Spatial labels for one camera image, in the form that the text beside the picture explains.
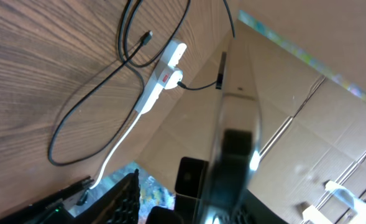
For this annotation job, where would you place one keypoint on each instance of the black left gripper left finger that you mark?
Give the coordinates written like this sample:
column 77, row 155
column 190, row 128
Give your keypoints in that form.
column 120, row 204

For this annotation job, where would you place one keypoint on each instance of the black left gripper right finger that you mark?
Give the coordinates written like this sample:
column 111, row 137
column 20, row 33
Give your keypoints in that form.
column 253, row 211

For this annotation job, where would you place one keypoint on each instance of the black Samsung Galaxy phone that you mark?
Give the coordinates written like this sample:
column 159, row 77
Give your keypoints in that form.
column 233, row 159

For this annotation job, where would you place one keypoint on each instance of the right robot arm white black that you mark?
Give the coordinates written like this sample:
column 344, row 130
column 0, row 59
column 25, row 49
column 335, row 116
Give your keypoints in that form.
column 188, row 188

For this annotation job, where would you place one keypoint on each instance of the white USB charger adapter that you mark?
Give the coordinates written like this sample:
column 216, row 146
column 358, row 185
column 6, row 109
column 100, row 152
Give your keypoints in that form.
column 171, row 79

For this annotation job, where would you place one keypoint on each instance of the cardboard box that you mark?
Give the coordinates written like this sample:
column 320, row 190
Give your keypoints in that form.
column 309, row 63

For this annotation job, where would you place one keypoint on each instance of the white power strip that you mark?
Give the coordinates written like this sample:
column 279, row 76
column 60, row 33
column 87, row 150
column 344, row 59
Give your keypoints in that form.
column 168, row 61

